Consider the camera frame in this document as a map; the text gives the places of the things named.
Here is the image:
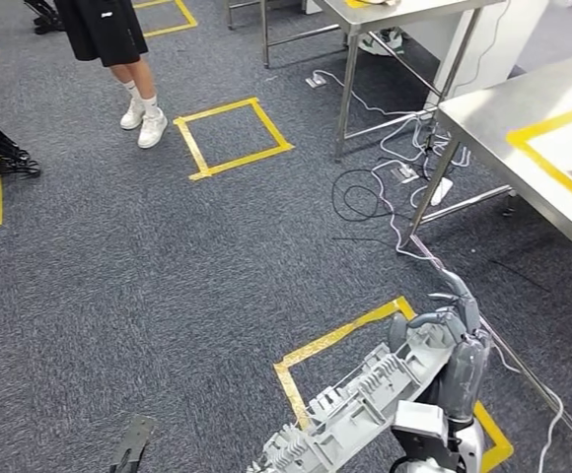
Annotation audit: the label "grey plastic hubcap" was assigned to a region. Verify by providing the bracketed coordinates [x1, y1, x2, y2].
[245, 324, 457, 473]

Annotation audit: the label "steel table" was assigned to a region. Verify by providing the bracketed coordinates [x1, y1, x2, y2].
[227, 0, 506, 163]

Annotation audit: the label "steel workbench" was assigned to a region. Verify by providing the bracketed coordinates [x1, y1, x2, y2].
[403, 48, 572, 269]

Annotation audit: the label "yellow floor tape square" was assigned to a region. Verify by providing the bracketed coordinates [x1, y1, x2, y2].
[272, 295, 514, 473]
[132, 0, 199, 39]

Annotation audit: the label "person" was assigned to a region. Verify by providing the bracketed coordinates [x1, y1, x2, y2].
[53, 0, 169, 151]

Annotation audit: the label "white floor cable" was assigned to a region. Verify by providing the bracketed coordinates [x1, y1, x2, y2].
[313, 68, 472, 269]
[493, 342, 566, 473]

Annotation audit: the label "white cabinet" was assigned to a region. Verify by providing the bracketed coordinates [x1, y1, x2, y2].
[424, 0, 551, 111]

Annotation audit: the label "black coiled floor cable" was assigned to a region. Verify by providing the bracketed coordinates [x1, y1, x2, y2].
[331, 168, 412, 225]

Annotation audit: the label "yellow tape on workbench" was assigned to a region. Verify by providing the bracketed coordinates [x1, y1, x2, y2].
[505, 101, 572, 218]

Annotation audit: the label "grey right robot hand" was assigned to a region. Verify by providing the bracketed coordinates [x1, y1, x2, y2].
[388, 267, 493, 426]

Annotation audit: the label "white bag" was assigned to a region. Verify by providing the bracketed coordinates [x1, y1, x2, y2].
[357, 28, 405, 58]

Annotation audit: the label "silver and black humanoid robot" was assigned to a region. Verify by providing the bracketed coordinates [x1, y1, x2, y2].
[0, 103, 42, 179]

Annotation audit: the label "metal floor rail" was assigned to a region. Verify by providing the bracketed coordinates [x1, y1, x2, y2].
[408, 234, 572, 461]

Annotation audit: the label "black humanoid robot feet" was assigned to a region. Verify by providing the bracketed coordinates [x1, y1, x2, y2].
[23, 0, 66, 35]

